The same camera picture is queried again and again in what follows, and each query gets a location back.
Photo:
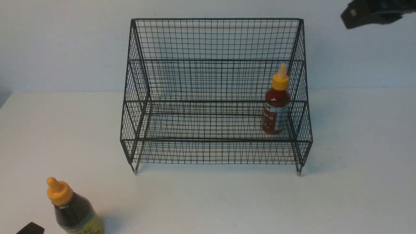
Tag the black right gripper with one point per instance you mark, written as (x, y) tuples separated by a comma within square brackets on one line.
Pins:
[(379, 12)]

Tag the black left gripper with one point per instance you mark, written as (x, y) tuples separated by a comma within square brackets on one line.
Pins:
[(31, 228)]

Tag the dark sauce bottle yellow cap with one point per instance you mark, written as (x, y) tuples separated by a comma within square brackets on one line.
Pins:
[(73, 212)]

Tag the red sauce bottle yellow cap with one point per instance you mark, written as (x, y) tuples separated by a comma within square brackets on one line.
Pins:
[(277, 101)]

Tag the black wire mesh shelf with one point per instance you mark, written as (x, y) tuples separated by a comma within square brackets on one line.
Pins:
[(195, 89)]

